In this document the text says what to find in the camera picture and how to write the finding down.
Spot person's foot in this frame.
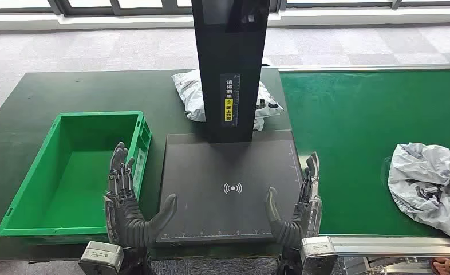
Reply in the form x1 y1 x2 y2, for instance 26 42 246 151
432 258 450 275

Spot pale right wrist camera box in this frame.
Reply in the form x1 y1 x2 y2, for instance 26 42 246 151
300 236 339 275

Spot green plastic crate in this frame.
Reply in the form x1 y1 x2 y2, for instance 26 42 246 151
0 111 152 243

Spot black inbound scanning machine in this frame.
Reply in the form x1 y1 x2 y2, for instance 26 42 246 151
156 0 303 243

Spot dark green table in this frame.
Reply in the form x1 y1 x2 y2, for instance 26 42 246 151
0 68 321 262

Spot grey poly parcel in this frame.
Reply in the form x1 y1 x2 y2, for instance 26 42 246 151
387 142 450 247

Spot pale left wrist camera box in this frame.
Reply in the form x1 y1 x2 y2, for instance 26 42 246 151
78 241 125 275

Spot green conveyor belt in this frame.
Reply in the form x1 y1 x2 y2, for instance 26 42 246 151
279 69 450 238

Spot dark window frame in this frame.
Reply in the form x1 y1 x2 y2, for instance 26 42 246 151
0 0 450 18

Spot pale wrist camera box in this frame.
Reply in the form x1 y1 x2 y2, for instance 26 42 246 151
300 236 339 275
78 241 125 275

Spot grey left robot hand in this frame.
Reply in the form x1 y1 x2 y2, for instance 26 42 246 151
103 141 178 249

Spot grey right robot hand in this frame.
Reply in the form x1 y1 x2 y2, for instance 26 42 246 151
266 151 323 249

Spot white poly parcel, red stripes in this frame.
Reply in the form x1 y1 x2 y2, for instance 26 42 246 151
171 69 285 132

